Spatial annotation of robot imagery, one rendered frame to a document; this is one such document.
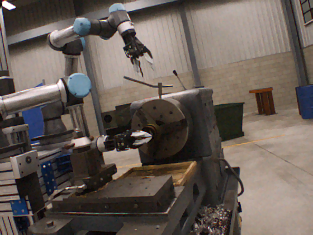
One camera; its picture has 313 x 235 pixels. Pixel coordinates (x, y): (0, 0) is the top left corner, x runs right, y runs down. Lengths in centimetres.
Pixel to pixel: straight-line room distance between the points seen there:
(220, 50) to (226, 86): 171
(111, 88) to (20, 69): 494
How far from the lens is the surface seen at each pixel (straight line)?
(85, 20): 117
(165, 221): 68
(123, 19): 117
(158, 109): 124
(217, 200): 148
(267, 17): 1276
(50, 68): 1293
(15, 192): 116
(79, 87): 113
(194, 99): 134
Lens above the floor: 121
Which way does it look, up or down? 3 degrees down
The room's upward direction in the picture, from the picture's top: 12 degrees counter-clockwise
